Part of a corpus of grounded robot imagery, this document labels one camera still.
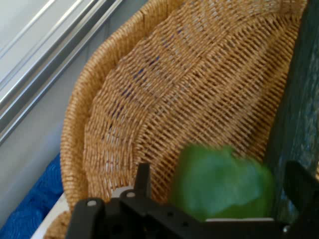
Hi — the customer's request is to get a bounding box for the green bell pepper toy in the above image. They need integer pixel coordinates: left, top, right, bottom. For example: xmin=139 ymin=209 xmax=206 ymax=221
xmin=168 ymin=143 xmax=275 ymax=222

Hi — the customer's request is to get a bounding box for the white board edge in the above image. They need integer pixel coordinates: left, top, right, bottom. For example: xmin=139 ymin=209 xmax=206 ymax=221
xmin=30 ymin=193 xmax=73 ymax=239

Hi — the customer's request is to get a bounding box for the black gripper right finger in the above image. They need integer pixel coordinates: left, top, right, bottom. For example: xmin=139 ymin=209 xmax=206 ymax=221
xmin=283 ymin=161 xmax=319 ymax=239

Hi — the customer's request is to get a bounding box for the silver metal rail frame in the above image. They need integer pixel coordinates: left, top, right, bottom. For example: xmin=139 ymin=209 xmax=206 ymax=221
xmin=0 ymin=0 xmax=123 ymax=146

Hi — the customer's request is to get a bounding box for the blue knitted cloth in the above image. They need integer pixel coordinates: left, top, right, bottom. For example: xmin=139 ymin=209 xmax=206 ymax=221
xmin=0 ymin=152 xmax=64 ymax=239

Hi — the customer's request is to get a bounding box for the woven wicker basket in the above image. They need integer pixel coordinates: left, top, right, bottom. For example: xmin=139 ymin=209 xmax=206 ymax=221
xmin=43 ymin=0 xmax=319 ymax=239

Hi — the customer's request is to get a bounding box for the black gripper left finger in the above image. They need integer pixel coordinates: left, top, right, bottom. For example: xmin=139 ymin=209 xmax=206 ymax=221
xmin=66 ymin=163 xmax=220 ymax=239

